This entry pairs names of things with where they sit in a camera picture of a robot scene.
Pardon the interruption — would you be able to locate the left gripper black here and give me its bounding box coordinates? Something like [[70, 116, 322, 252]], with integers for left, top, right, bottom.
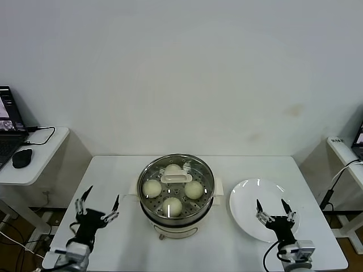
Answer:
[[74, 185, 120, 247]]

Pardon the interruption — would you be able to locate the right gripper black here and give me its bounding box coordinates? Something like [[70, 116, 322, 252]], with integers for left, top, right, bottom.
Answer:
[[255, 198, 298, 248]]

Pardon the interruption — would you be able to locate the white steamed baozi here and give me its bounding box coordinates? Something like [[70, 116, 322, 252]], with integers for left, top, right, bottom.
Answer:
[[142, 180, 163, 198], [184, 181, 204, 199], [162, 197, 183, 218], [164, 164, 182, 176]]

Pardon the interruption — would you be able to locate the round glass pot lid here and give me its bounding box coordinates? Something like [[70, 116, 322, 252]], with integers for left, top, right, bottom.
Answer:
[[138, 154, 215, 203]]

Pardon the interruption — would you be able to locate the perforated steel steamer basket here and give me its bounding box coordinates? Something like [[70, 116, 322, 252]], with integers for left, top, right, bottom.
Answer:
[[128, 154, 225, 225]]

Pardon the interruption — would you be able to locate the round white plate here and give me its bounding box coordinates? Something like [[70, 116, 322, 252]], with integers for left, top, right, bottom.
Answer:
[[229, 177, 301, 243]]

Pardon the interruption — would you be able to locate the white side table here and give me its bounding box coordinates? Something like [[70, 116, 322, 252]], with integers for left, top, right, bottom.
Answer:
[[299, 135, 363, 253], [0, 126, 92, 236]]

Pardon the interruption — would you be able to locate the cream electric pot base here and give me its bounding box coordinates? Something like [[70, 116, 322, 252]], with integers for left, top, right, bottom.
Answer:
[[138, 195, 221, 241]]

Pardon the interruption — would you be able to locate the black computer mouse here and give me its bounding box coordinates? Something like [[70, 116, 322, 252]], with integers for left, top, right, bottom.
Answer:
[[10, 148, 32, 169]]

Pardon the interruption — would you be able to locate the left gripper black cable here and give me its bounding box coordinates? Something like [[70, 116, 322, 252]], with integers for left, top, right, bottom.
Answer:
[[65, 220, 82, 247]]

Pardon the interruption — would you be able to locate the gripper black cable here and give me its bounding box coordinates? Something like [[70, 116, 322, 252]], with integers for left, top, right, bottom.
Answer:
[[65, 220, 82, 247], [263, 240, 284, 272]]

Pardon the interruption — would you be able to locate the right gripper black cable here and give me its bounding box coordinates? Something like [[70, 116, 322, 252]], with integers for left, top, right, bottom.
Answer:
[[263, 240, 284, 272]]

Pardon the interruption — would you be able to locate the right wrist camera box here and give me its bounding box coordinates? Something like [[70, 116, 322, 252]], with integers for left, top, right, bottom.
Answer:
[[289, 240, 316, 263]]

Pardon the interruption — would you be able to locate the black cable connector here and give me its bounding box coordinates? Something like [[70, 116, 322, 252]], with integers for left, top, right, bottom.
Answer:
[[319, 186, 336, 211]]

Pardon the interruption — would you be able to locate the white floor cable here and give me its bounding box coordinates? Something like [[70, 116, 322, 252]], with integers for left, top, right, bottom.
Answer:
[[0, 231, 45, 259]]

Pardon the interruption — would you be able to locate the white power cable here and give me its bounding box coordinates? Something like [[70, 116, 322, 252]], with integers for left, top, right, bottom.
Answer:
[[332, 159, 363, 185]]

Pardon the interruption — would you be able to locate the black floor cable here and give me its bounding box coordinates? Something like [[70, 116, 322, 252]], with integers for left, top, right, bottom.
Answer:
[[0, 219, 56, 269]]

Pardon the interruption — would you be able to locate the black laptop charger cable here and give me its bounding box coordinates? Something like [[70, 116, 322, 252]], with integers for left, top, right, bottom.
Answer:
[[20, 126, 55, 147]]

